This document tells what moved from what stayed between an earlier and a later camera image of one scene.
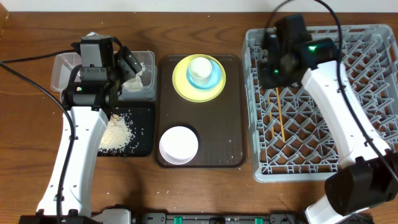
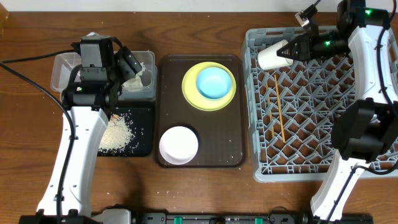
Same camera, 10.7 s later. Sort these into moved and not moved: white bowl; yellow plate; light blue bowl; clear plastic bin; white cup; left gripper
Moved: light blue bowl; yellow plate; white cup
Not moved: white bowl; clear plastic bin; left gripper
